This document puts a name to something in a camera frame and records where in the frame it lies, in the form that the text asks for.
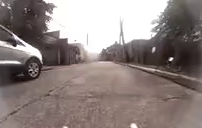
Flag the thin pole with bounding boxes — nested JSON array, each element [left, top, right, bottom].
[[86, 32, 90, 48]]

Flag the grey asphalt road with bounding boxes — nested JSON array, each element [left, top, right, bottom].
[[0, 60, 202, 128]]

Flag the wooden utility pole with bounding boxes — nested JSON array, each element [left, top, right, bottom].
[[118, 16, 127, 63]]

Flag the row of low buildings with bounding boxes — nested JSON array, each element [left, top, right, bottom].
[[35, 30, 87, 66]]

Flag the pale kerb strip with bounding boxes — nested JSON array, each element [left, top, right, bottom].
[[114, 61, 202, 96]]

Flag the large dark tree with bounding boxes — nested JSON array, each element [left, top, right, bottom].
[[0, 0, 57, 44]]

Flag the silver car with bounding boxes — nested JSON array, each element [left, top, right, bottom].
[[0, 18, 44, 88]]

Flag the long dark wall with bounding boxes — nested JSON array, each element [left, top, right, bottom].
[[100, 38, 202, 79]]

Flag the trees over wall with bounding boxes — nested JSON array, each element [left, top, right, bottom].
[[150, 0, 202, 44]]

